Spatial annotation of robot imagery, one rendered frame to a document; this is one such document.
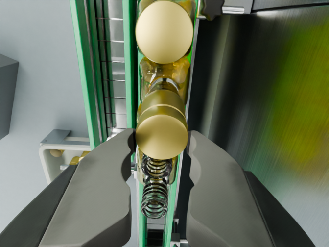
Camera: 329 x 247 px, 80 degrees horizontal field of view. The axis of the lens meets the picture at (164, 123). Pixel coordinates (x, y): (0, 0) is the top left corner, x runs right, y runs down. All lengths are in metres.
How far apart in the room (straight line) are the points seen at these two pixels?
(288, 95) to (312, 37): 0.05
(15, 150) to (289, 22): 0.80
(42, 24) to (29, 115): 0.27
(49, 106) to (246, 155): 0.56
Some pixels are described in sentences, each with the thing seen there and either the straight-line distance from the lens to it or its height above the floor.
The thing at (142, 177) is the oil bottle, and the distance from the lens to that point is 0.27.
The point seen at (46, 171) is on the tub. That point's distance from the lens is 0.69.
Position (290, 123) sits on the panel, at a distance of 0.22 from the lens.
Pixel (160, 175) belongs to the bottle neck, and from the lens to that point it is 0.20.
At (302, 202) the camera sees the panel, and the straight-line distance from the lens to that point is 0.21.
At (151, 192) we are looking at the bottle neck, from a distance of 0.23.
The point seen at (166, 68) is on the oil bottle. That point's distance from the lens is 0.20.
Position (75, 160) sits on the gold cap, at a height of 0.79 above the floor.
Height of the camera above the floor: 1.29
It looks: 62 degrees down
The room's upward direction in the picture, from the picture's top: 179 degrees counter-clockwise
